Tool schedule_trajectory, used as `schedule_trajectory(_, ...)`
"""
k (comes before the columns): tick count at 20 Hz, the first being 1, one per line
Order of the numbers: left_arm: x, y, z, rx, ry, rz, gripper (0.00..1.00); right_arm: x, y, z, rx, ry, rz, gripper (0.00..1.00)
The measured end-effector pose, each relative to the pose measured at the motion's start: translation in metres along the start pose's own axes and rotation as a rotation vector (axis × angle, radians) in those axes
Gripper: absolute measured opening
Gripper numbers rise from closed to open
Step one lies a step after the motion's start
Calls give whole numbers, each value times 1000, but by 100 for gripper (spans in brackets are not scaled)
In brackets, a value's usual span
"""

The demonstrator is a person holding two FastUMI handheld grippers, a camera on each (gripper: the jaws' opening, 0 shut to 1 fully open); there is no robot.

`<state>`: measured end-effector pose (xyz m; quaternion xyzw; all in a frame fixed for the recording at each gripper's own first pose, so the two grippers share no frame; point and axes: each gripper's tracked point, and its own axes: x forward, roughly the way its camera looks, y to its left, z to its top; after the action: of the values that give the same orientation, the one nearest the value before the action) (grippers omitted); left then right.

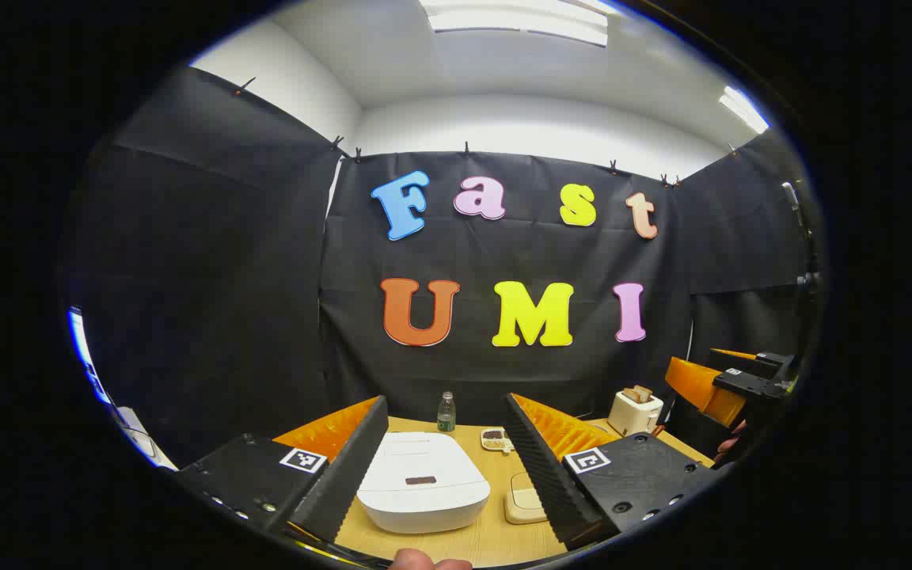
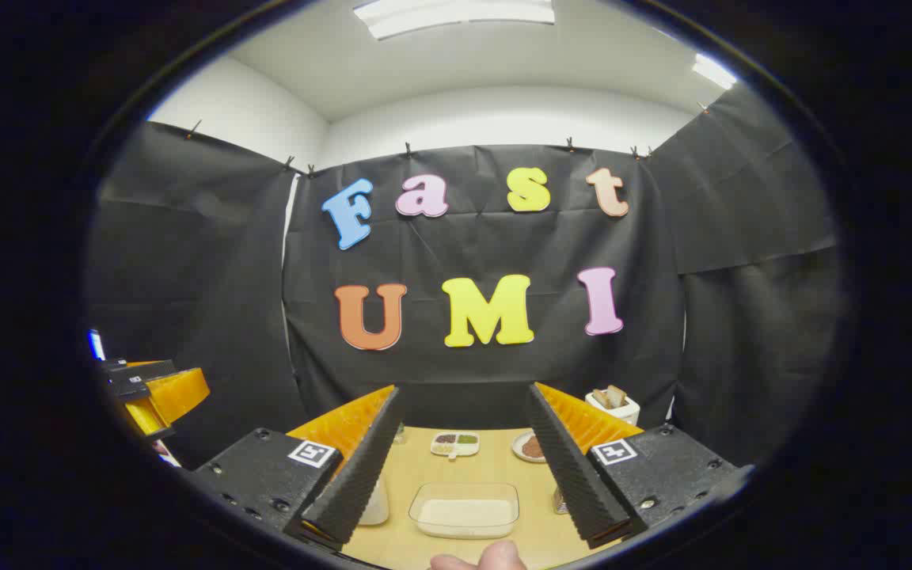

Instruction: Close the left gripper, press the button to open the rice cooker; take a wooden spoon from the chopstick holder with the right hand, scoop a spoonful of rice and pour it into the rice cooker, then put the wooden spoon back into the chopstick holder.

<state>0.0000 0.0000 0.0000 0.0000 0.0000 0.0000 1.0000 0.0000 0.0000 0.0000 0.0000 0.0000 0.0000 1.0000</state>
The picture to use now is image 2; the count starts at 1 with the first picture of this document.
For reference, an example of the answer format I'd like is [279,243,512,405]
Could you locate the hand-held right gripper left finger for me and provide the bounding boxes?
[193,385,407,553]

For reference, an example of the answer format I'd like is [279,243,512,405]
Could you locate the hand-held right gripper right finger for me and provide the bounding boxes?
[526,382,756,550]

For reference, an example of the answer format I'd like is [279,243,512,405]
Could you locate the white rice cooker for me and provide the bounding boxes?
[359,473,390,526]

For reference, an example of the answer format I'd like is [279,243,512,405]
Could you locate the clear plastic rice container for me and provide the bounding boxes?
[408,481,520,541]

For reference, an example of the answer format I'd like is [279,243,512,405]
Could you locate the white round plate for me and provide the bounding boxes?
[511,431,546,464]

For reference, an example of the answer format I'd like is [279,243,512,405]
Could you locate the white toaster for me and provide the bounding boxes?
[585,393,640,428]

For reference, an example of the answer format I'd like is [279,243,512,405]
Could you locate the white divided grain dish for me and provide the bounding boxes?
[431,431,481,460]

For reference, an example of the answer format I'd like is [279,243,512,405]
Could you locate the long ceiling light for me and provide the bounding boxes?
[353,0,557,40]
[692,54,739,90]

